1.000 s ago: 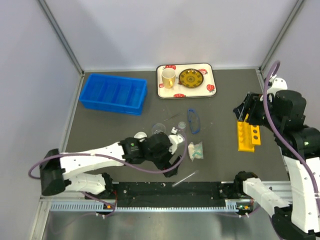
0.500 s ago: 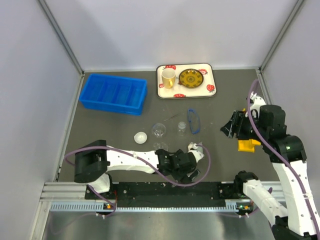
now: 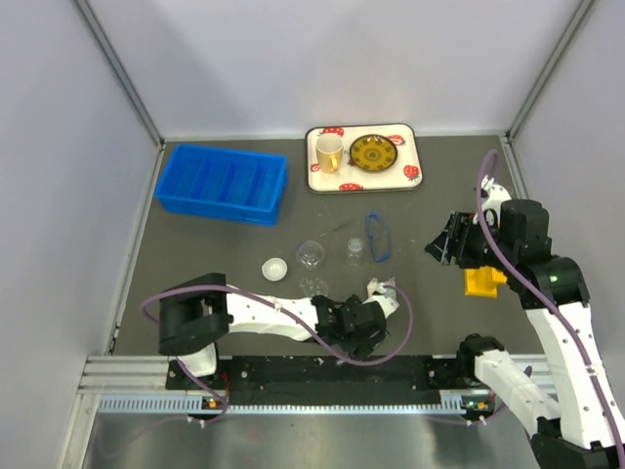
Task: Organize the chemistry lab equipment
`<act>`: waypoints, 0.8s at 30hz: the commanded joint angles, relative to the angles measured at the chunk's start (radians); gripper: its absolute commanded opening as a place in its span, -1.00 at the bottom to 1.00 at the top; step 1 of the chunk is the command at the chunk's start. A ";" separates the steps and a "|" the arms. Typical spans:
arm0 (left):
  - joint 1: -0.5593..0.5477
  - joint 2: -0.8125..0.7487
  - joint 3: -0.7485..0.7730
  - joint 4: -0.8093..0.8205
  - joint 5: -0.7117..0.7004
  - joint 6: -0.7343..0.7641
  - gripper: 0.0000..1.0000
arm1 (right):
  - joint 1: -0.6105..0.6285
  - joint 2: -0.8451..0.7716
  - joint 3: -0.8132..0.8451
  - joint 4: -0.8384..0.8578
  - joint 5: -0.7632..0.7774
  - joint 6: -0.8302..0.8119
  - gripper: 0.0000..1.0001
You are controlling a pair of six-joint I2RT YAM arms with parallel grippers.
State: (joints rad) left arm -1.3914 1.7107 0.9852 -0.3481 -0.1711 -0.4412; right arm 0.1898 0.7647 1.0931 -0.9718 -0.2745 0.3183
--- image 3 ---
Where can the yellow test tube rack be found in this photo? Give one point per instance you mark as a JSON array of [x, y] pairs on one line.
[[483, 282]]

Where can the plastic bag with gloves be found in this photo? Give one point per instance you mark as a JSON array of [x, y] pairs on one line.
[[376, 286]]

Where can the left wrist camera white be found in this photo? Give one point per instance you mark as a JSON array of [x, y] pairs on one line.
[[388, 302]]

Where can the round glass flask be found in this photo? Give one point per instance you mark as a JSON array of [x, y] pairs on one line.
[[310, 255]]

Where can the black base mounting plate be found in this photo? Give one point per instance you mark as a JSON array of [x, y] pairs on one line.
[[316, 380]]

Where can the blue plastic compartment bin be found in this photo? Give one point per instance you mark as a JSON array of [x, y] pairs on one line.
[[228, 184]]

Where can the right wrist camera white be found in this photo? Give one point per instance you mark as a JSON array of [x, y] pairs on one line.
[[491, 197]]

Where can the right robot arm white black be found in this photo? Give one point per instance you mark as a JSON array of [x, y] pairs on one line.
[[581, 426]]

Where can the clear glass beaker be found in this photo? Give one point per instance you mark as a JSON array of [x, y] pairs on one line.
[[314, 286]]

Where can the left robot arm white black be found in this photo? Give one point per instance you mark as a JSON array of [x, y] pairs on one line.
[[197, 313]]

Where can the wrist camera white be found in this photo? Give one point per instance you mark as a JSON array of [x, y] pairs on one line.
[[388, 302], [491, 197]]

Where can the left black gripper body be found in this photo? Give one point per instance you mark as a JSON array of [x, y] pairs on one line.
[[357, 346]]

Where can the yellow black patterned plate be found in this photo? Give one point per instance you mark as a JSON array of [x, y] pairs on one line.
[[373, 153]]

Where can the yellow ceramic mug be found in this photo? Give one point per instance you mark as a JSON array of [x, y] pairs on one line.
[[329, 150]]

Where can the blue frame safety goggles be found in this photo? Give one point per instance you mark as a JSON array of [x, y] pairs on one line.
[[379, 237]]

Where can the small glass beaker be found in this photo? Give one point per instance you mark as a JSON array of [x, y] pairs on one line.
[[355, 251]]

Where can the strawberry pattern white tray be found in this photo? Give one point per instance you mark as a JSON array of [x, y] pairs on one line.
[[405, 175]]

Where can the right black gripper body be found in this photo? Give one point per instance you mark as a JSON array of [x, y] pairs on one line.
[[472, 251]]

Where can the white round dish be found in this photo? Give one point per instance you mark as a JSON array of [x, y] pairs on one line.
[[274, 269]]

